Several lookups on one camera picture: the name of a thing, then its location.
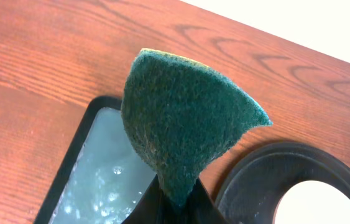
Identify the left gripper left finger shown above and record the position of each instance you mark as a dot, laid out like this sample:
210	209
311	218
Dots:
150	209

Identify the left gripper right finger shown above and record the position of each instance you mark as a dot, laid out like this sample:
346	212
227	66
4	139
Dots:
200	209

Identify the green yellow sponge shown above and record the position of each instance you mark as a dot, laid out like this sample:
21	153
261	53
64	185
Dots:
180	115

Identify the white plate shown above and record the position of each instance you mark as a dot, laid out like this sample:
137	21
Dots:
313	202

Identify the round black tray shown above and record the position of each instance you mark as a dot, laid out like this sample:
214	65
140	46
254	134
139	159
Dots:
254	187

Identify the black rectangular water tray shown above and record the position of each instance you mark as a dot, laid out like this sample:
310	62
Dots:
101	178

